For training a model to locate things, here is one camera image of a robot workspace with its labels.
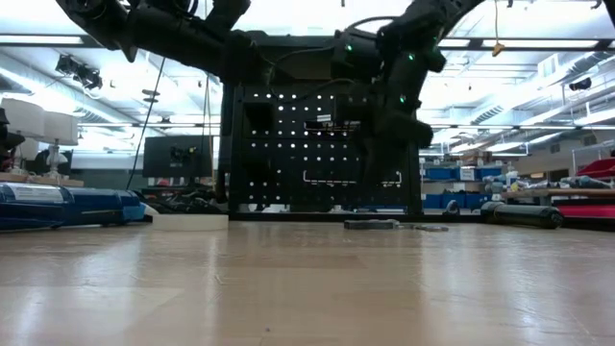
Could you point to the black pegboard cabinet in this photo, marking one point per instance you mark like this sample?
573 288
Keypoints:
288 158

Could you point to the white tape roll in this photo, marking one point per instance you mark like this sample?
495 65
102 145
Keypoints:
189 222

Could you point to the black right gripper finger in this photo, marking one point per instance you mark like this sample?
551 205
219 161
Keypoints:
372 173

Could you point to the black rig frame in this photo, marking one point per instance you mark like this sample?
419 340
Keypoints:
288 217

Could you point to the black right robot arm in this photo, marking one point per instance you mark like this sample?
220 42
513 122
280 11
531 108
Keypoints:
413 29

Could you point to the white table lamp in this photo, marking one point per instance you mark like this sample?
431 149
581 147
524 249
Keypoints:
60 127

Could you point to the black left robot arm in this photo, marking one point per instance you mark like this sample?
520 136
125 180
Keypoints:
168 33

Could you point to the red tray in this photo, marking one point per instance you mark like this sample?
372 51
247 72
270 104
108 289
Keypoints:
598 169

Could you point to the large white lampshade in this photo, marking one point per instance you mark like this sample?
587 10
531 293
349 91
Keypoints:
24 117

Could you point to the small black ceiling camera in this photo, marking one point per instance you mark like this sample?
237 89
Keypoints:
581 84

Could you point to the black background monitor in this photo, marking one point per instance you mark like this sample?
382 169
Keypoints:
163 158

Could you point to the blue caulking gun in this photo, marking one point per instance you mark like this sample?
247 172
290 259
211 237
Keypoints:
72 206

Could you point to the small red bin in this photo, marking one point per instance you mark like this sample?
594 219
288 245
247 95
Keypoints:
586 212

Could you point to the black cylindrical tube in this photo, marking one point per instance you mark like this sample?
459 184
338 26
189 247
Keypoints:
521 215

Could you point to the black ceiling camera cluster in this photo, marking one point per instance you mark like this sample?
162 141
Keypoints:
81 74

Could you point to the blue storage bin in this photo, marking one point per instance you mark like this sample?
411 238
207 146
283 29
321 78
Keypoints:
489 172
456 201
439 174

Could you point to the wooden background table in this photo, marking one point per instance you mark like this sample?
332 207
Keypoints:
567 192

